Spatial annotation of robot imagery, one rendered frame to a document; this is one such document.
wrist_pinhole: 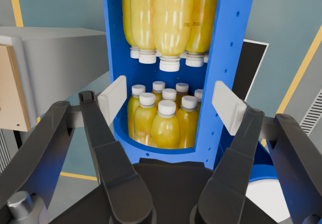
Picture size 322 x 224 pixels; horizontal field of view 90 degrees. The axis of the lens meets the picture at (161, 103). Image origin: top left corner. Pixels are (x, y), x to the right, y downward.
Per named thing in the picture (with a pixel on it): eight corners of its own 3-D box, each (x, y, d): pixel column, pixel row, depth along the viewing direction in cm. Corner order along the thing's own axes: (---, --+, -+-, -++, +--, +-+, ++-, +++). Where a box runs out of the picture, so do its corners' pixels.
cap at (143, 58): (137, 54, 34) (137, 63, 35) (155, 55, 34) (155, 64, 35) (140, 52, 38) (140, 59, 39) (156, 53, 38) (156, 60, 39)
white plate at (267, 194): (304, 218, 67) (303, 215, 68) (296, 172, 57) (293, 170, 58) (237, 231, 73) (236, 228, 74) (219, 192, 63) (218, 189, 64)
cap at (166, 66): (170, 57, 34) (169, 66, 35) (155, 59, 32) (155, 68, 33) (184, 60, 31) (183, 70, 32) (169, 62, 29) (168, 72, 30)
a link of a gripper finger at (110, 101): (108, 128, 14) (100, 127, 14) (127, 98, 21) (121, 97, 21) (105, 97, 13) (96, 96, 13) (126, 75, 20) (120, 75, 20)
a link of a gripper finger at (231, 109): (238, 104, 13) (247, 105, 13) (215, 80, 19) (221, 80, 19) (230, 135, 14) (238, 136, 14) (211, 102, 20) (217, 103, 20)
